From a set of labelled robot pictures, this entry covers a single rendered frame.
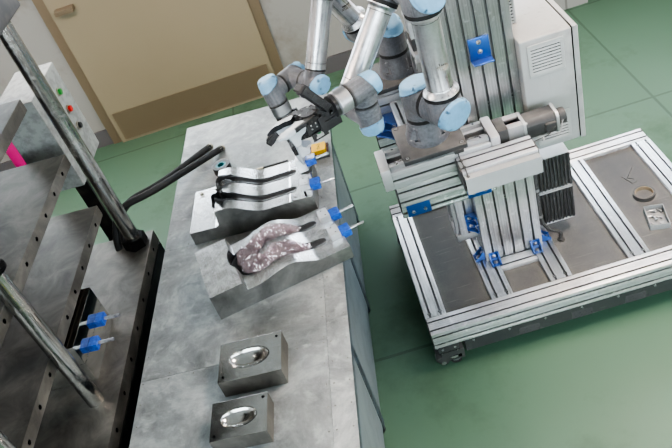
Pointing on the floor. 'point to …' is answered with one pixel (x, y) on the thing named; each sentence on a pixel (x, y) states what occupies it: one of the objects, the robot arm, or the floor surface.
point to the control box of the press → (52, 144)
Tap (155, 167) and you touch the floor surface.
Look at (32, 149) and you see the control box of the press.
